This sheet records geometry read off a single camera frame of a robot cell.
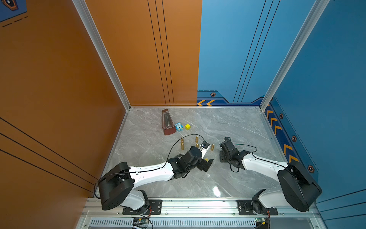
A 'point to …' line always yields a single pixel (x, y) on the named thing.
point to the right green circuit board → (260, 220)
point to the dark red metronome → (167, 122)
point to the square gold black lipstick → (206, 159)
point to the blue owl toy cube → (179, 127)
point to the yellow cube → (188, 127)
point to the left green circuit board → (140, 220)
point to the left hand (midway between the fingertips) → (207, 153)
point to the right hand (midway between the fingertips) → (222, 154)
